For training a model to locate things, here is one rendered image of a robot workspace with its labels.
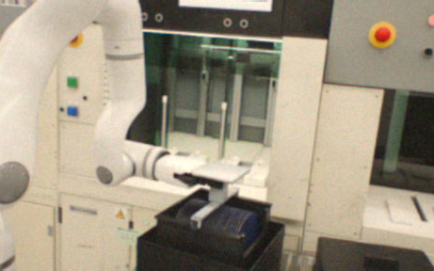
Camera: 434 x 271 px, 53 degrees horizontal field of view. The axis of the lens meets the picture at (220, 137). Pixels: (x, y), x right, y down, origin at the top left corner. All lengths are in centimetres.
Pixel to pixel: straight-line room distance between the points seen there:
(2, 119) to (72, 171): 86
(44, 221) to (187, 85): 103
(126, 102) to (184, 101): 133
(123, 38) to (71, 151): 71
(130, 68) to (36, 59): 25
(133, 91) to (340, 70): 59
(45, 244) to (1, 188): 103
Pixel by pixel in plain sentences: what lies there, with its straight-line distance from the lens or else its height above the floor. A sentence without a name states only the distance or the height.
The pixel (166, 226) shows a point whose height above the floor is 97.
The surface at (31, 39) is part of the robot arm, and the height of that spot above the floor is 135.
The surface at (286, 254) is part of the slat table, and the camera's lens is 138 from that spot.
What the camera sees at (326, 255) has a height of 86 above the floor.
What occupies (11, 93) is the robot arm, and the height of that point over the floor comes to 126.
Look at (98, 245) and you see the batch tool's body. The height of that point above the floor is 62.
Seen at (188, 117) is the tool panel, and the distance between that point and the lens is 234.
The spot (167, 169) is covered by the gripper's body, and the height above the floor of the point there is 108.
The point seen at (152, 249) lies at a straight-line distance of 100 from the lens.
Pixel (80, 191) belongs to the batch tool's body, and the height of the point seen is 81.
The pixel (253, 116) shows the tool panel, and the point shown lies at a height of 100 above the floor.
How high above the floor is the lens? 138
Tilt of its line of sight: 13 degrees down
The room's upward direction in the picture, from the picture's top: 5 degrees clockwise
